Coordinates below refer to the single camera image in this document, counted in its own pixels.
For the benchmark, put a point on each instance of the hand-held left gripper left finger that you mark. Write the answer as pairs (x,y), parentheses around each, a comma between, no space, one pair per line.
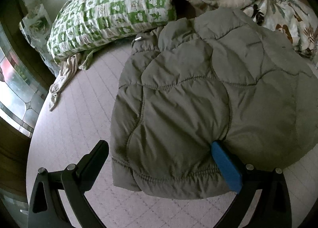
(77,178)

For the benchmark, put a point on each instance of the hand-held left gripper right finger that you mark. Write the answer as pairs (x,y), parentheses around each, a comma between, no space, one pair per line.
(224,166)

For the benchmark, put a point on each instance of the olive green puffer jacket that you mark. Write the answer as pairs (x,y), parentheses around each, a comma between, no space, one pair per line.
(198,88)

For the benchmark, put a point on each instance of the beige crumpled cloth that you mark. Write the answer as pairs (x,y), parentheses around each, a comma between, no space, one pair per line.
(63,79)

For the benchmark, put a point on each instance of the stained glass window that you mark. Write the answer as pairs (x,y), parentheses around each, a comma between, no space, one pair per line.
(17,93)

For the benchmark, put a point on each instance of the white floral print pillow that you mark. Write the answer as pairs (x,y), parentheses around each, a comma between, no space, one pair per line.
(37,29)

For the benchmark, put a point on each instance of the green and white patterned pillow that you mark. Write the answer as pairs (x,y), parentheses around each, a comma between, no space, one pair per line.
(109,16)

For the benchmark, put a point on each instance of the dark wooden window frame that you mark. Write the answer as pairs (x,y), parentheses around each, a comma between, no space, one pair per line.
(10,163)

